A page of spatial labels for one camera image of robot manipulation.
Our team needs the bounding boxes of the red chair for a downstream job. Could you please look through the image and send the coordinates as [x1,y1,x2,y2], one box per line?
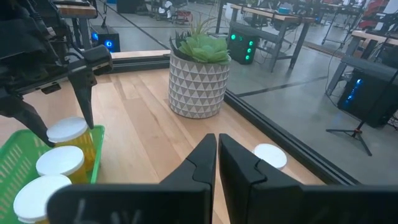
[357,0,391,31]

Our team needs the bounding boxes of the orange pill bottle white cap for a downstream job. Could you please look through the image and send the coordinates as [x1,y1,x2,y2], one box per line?
[46,116,97,172]
[35,145,90,184]
[12,174,73,224]
[252,142,289,171]

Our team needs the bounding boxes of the red crate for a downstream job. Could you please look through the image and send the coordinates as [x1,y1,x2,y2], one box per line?
[174,10,194,25]

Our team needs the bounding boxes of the green plastic basket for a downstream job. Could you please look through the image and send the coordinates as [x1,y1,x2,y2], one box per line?
[0,124,106,224]

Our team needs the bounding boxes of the black computer blue ring light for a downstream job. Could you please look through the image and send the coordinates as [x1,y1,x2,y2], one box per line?
[90,24,121,54]

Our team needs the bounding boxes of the black computer green lights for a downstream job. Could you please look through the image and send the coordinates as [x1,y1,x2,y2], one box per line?
[226,21,261,65]

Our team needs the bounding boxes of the black computer blue lights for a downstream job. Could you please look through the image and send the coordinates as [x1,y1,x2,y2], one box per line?
[337,70,398,128]

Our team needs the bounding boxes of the succulent in patterned white pot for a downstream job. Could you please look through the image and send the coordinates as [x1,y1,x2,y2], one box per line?
[167,17,233,119]

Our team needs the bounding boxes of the black tripod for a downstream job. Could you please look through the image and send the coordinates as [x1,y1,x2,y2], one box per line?
[325,70,398,157]

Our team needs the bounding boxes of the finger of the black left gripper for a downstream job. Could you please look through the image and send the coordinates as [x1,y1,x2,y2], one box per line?
[0,91,56,148]
[67,45,114,130]

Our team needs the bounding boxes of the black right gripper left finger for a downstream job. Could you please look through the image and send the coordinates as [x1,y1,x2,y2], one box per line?
[46,133,218,224]

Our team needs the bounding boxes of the wooden table metal legs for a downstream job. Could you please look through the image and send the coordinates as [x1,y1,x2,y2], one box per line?
[325,29,398,97]
[52,0,98,50]
[216,2,317,73]

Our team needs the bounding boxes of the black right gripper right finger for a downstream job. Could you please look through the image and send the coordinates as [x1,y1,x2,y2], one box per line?
[218,133,398,224]

